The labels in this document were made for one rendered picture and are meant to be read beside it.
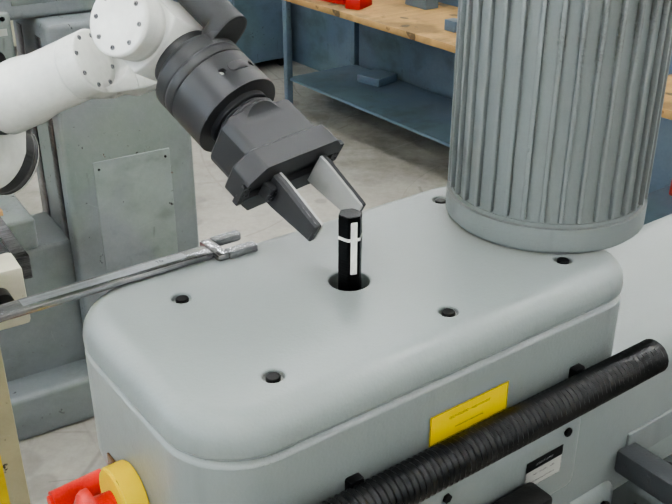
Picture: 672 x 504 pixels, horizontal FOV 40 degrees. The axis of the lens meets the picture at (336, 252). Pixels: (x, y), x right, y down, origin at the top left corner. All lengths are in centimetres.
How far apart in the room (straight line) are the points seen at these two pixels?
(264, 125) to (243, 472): 31
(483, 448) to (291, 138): 31
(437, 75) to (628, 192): 624
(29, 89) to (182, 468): 44
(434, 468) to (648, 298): 44
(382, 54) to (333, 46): 67
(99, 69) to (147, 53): 10
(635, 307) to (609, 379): 22
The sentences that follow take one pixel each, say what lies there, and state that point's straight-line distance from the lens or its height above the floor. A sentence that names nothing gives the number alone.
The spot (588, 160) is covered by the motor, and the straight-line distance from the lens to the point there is 86.
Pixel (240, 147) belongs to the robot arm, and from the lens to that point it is 80.
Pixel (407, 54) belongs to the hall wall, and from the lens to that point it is 734.
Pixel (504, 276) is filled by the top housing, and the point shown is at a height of 189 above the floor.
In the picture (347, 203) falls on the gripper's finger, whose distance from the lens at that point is 83.
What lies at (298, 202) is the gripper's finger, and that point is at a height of 197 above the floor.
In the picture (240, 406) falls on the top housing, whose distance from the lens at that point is 67.
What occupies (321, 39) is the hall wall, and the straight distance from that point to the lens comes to 826.
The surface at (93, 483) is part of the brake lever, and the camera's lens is 91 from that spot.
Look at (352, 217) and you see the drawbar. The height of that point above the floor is 196.
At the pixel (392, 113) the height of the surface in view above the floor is 23.
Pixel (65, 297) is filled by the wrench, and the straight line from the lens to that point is 82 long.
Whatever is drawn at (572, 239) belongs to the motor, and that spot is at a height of 191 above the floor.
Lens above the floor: 229
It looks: 27 degrees down
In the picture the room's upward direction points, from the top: straight up
